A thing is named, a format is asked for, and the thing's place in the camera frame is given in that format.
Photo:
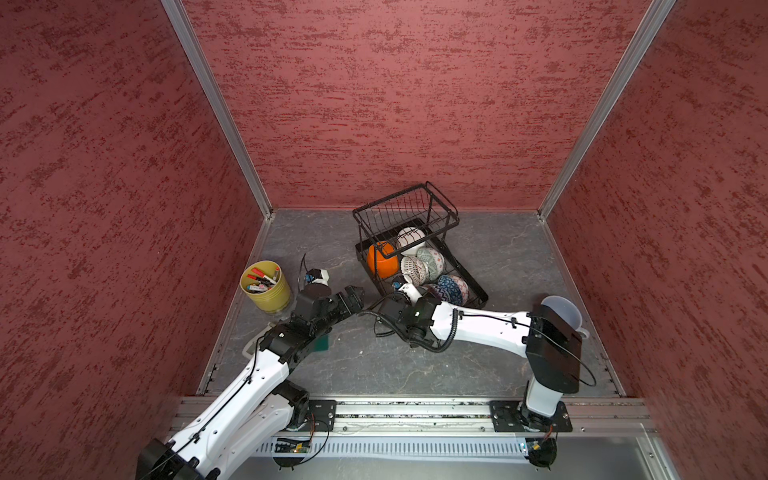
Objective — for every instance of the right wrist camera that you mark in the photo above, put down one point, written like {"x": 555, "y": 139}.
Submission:
{"x": 411, "y": 292}

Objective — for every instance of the blue patterned bowl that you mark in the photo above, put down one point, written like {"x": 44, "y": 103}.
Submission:
{"x": 448, "y": 290}

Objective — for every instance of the light blue mug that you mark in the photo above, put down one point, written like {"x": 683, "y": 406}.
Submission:
{"x": 568, "y": 311}

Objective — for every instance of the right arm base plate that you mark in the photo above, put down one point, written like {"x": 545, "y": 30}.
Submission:
{"x": 512, "y": 416}

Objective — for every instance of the white red lattice bowl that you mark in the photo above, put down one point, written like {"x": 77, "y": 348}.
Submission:
{"x": 414, "y": 270}

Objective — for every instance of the orange plastic bowl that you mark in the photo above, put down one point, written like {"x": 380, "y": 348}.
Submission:
{"x": 382, "y": 260}

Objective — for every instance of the green sponge cloth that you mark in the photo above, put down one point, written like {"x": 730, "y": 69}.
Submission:
{"x": 321, "y": 344}

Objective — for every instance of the red orange patterned bowl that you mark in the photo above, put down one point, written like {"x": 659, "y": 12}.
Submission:
{"x": 463, "y": 288}

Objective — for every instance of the red handled tool in cup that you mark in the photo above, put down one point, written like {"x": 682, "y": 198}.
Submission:
{"x": 258, "y": 275}

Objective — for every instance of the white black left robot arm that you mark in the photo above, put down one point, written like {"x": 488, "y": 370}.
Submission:
{"x": 260, "y": 402}

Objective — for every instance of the black wire dish rack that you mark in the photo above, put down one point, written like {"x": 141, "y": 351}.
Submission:
{"x": 390, "y": 227}

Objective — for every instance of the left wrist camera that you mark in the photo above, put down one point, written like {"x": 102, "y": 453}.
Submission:
{"x": 317, "y": 276}

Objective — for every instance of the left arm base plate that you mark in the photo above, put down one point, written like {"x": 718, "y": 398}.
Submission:
{"x": 315, "y": 415}

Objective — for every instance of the aluminium front rail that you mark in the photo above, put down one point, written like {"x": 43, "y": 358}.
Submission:
{"x": 466, "y": 416}

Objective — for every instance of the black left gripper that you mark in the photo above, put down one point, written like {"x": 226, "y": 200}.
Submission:
{"x": 356, "y": 303}

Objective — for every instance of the white ceramic bowl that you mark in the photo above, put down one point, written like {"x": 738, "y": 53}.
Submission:
{"x": 409, "y": 240}

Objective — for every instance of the grey green patterned bowl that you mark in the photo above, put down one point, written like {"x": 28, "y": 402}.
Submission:
{"x": 434, "y": 262}

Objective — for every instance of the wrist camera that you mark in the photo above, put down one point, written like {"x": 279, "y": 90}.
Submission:
{"x": 411, "y": 292}
{"x": 317, "y": 276}

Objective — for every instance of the yellow utensil cup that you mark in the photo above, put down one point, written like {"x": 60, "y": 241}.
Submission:
{"x": 272, "y": 299}

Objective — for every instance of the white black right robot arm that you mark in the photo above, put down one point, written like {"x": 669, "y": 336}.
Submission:
{"x": 541, "y": 336}

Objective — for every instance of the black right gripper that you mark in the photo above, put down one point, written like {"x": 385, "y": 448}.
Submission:
{"x": 428, "y": 293}

